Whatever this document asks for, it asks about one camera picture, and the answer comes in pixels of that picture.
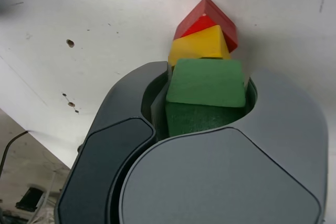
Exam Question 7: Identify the white cable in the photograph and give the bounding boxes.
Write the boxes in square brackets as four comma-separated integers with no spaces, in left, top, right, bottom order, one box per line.
[27,189,57,224]

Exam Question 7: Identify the small black box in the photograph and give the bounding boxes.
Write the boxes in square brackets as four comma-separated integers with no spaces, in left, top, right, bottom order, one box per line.
[15,186,43,212]

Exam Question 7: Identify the green cube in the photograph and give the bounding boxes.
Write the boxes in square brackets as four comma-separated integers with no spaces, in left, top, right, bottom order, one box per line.
[164,58,247,138]

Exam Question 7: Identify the thin black cable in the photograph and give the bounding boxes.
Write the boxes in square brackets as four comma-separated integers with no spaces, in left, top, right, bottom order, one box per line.
[0,130,29,180]

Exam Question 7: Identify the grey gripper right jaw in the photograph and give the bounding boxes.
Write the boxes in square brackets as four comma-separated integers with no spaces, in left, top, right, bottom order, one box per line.
[118,68,330,224]

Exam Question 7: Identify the yellow cube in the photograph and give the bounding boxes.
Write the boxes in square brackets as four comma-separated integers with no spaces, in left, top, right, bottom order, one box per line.
[167,24,232,70]

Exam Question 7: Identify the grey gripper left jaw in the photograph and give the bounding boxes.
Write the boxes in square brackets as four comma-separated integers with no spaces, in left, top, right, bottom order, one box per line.
[54,60,175,224]

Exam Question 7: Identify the red cube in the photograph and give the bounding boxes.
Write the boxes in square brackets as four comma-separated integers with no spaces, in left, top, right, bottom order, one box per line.
[173,0,239,54]

